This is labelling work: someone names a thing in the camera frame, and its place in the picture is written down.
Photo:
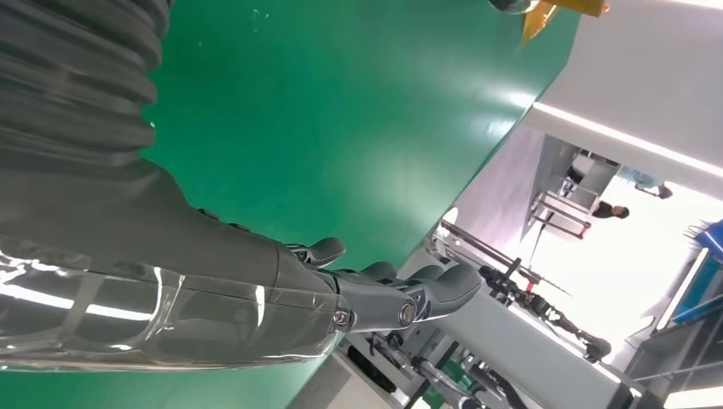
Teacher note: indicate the grey desk with metal frame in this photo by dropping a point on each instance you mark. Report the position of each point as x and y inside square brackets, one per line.
[593, 180]

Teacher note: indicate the person in background pale top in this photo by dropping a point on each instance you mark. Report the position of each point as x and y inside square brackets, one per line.
[644, 180]

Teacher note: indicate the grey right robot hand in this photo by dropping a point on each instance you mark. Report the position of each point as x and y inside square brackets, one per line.
[169, 265]

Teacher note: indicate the grey machine stand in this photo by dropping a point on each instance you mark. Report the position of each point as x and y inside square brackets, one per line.
[536, 350]

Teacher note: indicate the person in background dark top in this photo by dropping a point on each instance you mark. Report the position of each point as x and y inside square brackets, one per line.
[605, 211]

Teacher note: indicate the yellow taped cardboard box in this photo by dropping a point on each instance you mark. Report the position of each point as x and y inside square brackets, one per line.
[536, 20]

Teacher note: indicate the blue banner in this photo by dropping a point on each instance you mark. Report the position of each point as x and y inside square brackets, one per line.
[713, 237]

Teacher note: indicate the black jointed robot limb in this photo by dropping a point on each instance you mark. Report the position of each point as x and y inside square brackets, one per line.
[542, 309]

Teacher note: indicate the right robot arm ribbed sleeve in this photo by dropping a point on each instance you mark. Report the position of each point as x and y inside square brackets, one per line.
[68, 84]

